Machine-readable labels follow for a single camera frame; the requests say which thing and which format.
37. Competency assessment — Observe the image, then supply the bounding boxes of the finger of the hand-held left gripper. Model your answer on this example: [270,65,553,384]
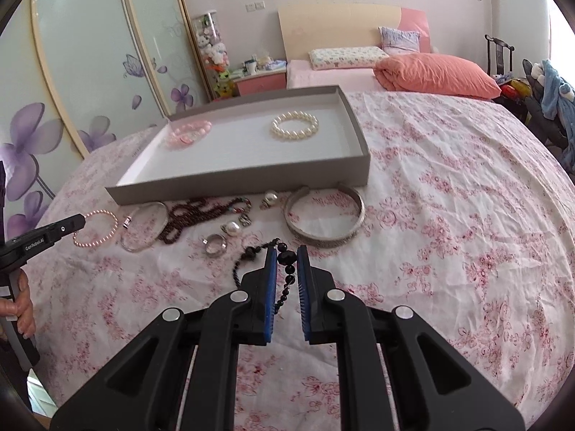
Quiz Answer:
[38,214,87,240]

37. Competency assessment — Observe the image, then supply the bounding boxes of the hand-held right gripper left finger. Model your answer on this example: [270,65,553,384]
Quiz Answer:
[49,246,279,431]

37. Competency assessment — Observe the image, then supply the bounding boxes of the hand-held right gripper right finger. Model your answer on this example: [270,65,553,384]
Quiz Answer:
[296,245,526,431]

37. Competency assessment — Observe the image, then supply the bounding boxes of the pink pearl bracelet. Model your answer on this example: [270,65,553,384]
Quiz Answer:
[73,209,118,249]

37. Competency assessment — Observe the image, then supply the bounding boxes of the black bead bracelet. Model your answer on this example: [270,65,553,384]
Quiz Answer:
[231,239,298,319]

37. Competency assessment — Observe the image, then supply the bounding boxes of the wide silver bangle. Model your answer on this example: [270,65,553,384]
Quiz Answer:
[283,184,365,249]

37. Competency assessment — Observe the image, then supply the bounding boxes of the thin silver bangle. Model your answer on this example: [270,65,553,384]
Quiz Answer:
[119,202,170,252]

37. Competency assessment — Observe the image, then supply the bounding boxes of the silver ring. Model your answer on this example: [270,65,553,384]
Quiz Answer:
[202,233,227,258]

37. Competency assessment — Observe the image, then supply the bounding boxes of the dark red bead string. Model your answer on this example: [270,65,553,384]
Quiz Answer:
[157,196,254,244]

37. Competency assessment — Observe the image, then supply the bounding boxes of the grey cardboard tray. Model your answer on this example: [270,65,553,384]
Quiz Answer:
[105,85,372,207]

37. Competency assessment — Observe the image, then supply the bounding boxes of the person's left hand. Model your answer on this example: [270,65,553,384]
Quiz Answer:
[0,269,36,339]

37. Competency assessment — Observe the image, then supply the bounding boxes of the floral pink blanket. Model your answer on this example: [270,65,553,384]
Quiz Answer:
[9,90,575,431]

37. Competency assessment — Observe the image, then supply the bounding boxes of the wardrobe with flower glass doors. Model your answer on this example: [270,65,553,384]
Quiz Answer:
[0,0,214,252]

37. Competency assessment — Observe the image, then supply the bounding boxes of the pink nightstand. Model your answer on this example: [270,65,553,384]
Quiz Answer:
[231,69,288,97]

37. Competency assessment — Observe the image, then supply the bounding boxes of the pink bed sheet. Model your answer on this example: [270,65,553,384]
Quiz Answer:
[286,60,382,91]

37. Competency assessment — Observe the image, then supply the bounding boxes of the clear tube of plush toys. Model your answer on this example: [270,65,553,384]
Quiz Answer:
[191,10,234,99]

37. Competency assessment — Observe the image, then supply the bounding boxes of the floral white pillow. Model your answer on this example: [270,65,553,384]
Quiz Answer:
[308,46,391,71]

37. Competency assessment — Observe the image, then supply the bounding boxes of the orange pillow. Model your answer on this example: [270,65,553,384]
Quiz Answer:
[374,52,503,99]

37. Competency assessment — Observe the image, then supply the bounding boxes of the beige and pink headboard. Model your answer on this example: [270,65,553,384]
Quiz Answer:
[277,2,432,61]

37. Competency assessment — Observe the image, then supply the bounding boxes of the purple print pillow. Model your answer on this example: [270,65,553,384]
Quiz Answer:
[378,26,422,52]

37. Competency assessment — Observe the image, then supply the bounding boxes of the colourful toy pile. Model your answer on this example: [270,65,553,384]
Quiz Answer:
[496,76,528,99]

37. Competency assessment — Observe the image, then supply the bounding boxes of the dark wooden chair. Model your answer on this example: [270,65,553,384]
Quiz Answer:
[484,33,515,77]

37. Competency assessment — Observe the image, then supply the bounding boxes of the grey plush toy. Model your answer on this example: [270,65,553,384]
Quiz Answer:
[521,58,546,95]

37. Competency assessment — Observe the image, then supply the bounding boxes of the blue fleece garment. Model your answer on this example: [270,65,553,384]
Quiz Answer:
[537,58,575,144]

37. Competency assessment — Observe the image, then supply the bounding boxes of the white pearl bracelet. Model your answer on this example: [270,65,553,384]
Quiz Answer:
[270,112,319,142]

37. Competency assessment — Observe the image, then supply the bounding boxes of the pink crystal bead bracelet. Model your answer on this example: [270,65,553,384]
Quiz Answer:
[167,119,213,149]

